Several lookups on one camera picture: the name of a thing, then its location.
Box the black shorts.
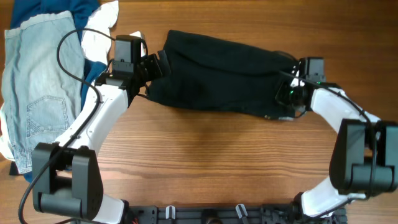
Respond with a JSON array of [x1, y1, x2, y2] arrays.
[[148, 30, 298, 119]]

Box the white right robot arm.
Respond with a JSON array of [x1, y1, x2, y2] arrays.
[[275, 82, 397, 222]]

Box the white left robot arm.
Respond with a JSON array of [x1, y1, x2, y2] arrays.
[[30, 50, 170, 223]]

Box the white garment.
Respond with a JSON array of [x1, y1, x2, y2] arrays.
[[0, 0, 120, 161]]

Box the light blue denim shorts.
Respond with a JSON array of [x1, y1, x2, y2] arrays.
[[1, 12, 85, 174]]

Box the dark blue garment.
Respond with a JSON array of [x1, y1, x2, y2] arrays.
[[1, 1, 119, 181]]

